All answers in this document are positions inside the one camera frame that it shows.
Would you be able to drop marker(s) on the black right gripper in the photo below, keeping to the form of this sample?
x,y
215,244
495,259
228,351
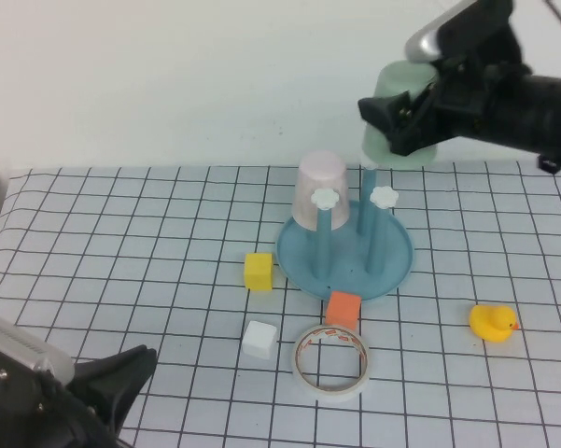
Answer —
x,y
476,93

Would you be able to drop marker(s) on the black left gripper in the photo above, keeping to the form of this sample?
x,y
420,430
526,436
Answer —
x,y
23,410

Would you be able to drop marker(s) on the green plastic cup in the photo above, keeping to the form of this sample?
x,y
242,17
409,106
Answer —
x,y
392,81

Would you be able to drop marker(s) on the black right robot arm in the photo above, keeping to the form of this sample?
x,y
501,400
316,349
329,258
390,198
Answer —
x,y
541,112

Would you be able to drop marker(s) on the pink plastic cup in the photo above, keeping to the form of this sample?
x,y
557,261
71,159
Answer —
x,y
319,184

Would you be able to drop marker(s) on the blue cup stand with pegs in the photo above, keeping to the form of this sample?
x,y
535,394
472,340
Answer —
x,y
345,261

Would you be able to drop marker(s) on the grey checkered tablecloth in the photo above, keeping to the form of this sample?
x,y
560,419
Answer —
x,y
168,280

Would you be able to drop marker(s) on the white foam cube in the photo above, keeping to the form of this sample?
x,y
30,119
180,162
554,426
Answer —
x,y
258,340

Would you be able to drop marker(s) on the yellow foam cube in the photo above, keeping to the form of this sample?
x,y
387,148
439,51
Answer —
x,y
258,273

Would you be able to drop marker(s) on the orange foam cube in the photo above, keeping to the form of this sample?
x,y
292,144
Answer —
x,y
343,308

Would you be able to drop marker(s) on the white tape roll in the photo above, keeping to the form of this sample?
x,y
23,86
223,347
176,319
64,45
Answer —
x,y
331,391

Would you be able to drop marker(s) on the yellow rubber duck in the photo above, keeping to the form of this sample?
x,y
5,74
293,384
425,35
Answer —
x,y
490,324

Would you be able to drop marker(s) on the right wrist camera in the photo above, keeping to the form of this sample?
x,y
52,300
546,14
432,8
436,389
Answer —
x,y
429,39

